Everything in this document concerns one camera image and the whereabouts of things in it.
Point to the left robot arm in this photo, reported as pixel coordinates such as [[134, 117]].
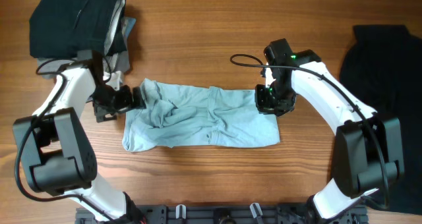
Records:
[[55, 159]]

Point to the folded blue garment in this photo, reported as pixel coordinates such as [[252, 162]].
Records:
[[128, 24]]

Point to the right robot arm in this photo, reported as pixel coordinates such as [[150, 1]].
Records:
[[367, 156]]

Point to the black t-shirt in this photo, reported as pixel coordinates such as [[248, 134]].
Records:
[[383, 70]]

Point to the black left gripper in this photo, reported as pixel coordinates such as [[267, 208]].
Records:
[[127, 104]]

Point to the light blue t-shirt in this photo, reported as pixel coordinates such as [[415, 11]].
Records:
[[178, 115]]

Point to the folded dark green trousers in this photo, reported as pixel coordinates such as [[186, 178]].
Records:
[[61, 28]]

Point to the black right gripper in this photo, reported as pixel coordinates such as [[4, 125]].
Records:
[[264, 104]]

